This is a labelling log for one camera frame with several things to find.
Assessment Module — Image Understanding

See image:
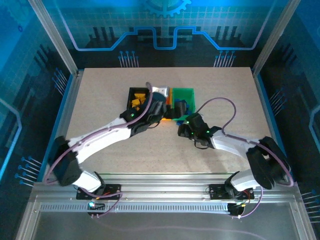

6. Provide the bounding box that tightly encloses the green plastic container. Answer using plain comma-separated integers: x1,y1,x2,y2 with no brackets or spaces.
172,87,198,126

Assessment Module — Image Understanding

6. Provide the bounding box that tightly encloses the yellow plastic container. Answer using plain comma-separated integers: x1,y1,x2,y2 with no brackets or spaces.
159,87,174,122

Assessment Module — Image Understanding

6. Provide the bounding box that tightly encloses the black plastic container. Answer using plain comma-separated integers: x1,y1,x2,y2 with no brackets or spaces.
124,86,154,111

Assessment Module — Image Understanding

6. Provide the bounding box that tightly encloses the blue table edge strip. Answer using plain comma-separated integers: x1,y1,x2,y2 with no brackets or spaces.
255,72,295,183

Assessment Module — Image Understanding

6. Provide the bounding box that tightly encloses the small black controller box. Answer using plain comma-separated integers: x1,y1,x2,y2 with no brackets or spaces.
86,201,106,217
227,202,247,218

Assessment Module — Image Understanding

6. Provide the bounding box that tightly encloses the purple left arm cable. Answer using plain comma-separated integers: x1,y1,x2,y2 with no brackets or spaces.
44,81,154,219

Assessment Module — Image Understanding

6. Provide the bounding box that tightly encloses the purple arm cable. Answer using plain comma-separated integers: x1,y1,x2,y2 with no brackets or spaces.
44,81,154,219
196,96,295,219

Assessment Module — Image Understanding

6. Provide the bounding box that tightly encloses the thin black right gripper cable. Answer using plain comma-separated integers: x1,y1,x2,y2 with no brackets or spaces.
193,139,213,150

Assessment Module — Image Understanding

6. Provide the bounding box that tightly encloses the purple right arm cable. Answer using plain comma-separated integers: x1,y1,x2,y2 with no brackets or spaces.
196,96,295,219

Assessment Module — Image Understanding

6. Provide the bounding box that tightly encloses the wide aluminium base rail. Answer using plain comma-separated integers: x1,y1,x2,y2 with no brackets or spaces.
32,172,301,201

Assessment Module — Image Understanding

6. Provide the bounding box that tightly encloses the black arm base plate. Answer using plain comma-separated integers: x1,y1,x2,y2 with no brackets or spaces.
208,183,255,201
76,183,123,201

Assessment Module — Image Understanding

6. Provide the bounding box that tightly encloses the aluminium side rail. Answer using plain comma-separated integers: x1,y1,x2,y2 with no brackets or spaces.
41,69,85,182
251,71,288,181

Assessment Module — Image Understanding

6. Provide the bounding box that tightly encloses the slotted grey cable duct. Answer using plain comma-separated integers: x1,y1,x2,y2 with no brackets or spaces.
39,201,232,215

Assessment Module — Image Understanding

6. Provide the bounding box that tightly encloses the aluminium frame post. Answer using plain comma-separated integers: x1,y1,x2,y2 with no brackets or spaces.
251,0,302,76
27,0,80,76

